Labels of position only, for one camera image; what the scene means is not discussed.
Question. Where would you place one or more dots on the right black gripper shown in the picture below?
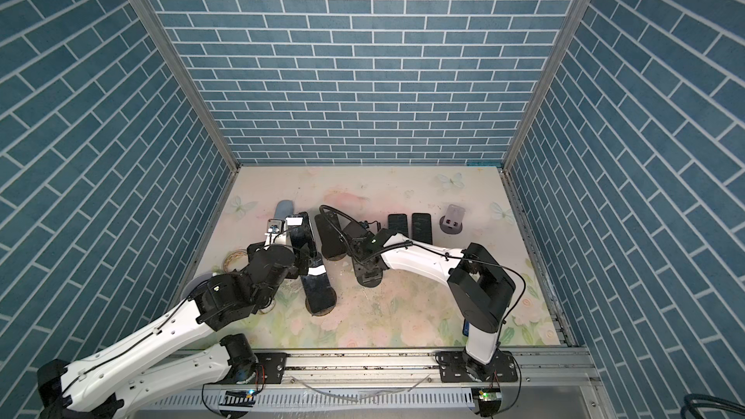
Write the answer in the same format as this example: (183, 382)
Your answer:
(351, 254)

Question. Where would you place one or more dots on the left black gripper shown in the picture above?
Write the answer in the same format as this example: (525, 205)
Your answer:
(296, 270)

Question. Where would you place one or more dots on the teal case phone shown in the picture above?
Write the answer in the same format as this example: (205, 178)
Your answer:
(398, 223)

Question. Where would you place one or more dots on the black phone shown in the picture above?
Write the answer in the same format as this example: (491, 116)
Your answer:
(316, 283)
(302, 238)

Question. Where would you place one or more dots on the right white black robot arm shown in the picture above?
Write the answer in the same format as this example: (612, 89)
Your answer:
(481, 288)

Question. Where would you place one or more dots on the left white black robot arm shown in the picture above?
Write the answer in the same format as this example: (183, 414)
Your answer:
(137, 370)

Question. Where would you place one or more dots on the middle round phone stand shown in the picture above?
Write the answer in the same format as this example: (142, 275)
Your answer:
(368, 277)

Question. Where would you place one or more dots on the round phone stand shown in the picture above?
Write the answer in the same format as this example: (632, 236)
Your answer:
(368, 277)
(320, 308)

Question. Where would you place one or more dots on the purple case phone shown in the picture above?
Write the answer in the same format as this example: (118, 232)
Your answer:
(333, 247)

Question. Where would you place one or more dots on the front round phone stand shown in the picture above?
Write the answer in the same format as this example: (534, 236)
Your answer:
(320, 308)

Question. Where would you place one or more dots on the grey right phone stand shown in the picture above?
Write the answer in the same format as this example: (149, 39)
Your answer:
(451, 222)

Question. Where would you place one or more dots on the grey glasses case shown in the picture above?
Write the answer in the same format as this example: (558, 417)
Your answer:
(284, 209)

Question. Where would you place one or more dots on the blue black rectangular device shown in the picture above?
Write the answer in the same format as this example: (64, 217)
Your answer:
(466, 328)

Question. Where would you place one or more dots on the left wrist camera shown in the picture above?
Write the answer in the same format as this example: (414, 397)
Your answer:
(275, 229)

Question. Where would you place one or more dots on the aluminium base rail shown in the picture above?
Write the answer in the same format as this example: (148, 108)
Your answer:
(528, 382)

